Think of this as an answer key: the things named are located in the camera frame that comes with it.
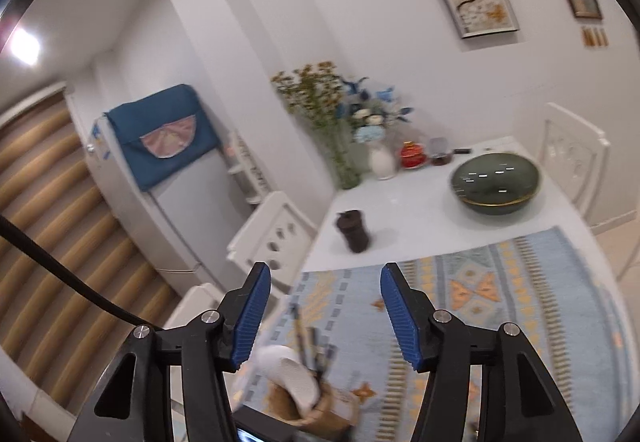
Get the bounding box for white dining chair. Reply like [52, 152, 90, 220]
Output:
[537, 101, 613, 228]
[162, 283, 236, 442]
[226, 191, 318, 295]

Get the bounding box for hanging wall tassels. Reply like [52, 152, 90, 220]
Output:
[581, 26, 608, 47]

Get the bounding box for red lidded teacup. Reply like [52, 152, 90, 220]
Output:
[399, 141, 427, 170]

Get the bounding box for bamboo utensil holder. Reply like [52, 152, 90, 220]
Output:
[265, 379, 363, 438]

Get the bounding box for ceiling light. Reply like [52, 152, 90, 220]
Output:
[9, 26, 42, 66]

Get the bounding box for white shelf rack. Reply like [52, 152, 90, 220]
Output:
[225, 132, 273, 205]

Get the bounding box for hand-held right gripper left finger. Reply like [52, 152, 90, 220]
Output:
[67, 261, 272, 442]

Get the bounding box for white refrigerator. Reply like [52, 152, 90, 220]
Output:
[82, 85, 251, 293]

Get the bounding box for blue patterned table mat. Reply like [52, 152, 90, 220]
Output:
[235, 225, 633, 442]

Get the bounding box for brown striped curtain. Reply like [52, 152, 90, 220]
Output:
[0, 87, 186, 423]

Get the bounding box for glass vase with yellow flowers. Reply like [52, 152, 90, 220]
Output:
[270, 62, 362, 190]

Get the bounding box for dark brown cup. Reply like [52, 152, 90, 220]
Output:
[335, 209, 373, 254]

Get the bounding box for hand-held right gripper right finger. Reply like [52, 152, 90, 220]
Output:
[380, 262, 583, 442]

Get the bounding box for small metal stand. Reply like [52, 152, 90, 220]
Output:
[428, 137, 452, 166]

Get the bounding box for white rice paddle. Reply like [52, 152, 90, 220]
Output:
[257, 346, 321, 410]

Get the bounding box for white vase with blue flowers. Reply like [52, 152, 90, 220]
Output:
[341, 75, 416, 180]

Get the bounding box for dark green bowl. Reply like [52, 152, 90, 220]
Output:
[449, 151, 542, 216]

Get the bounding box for blue refrigerator cover cloth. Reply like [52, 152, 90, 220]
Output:
[104, 84, 221, 192]

